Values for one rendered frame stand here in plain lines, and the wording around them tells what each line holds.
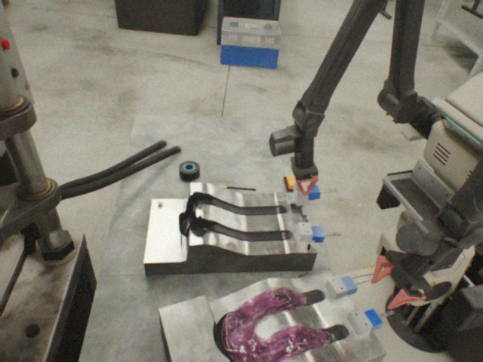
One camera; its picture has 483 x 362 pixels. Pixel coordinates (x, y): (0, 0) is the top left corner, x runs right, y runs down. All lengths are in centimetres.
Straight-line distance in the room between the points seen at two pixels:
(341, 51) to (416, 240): 47
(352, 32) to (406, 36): 15
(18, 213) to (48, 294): 26
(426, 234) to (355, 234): 170
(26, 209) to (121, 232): 32
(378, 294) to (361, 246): 60
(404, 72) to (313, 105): 26
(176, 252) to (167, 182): 39
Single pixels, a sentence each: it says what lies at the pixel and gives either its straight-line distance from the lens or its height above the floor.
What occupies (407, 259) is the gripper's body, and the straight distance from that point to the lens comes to 95.
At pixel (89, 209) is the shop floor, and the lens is 260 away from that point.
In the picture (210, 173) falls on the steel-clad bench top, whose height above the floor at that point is 80.
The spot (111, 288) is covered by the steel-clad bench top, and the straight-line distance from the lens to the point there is 120.
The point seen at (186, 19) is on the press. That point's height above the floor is 18.
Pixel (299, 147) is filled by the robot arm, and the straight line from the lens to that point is 113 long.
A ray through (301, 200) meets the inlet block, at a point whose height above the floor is 95.
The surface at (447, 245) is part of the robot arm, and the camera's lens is 93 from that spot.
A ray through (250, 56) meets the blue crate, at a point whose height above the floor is 11.
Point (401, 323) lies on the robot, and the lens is 192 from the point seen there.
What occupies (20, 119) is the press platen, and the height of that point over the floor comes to 127.
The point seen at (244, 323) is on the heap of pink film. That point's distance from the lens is 101.
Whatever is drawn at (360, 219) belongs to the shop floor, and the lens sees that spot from 266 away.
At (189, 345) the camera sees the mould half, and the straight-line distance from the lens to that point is 97.
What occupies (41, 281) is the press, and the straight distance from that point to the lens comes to 129.
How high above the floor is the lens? 177
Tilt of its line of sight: 41 degrees down
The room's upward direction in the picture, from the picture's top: 6 degrees clockwise
